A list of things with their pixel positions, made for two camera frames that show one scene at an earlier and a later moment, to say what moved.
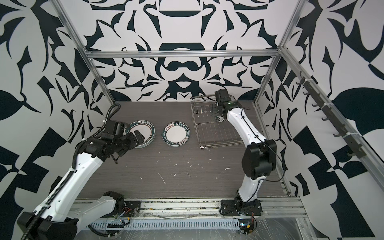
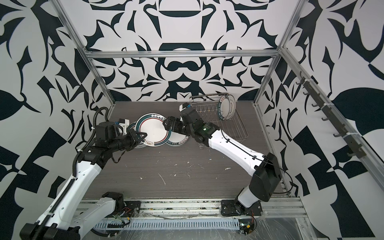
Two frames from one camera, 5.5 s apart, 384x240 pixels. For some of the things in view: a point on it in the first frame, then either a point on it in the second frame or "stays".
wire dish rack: (211, 133) stays
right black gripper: (214, 110) to (178, 120)
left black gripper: (133, 141) stays
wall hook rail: (352, 139) stays
